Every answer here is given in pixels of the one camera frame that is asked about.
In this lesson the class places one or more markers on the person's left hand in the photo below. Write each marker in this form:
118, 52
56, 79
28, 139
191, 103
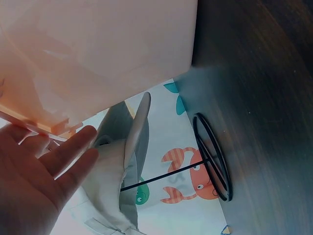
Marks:
27, 186

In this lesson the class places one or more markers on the pink translucent plastic box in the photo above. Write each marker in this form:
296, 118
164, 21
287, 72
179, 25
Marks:
97, 54

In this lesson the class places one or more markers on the grey and white fabric hat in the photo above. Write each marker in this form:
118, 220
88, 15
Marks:
110, 171

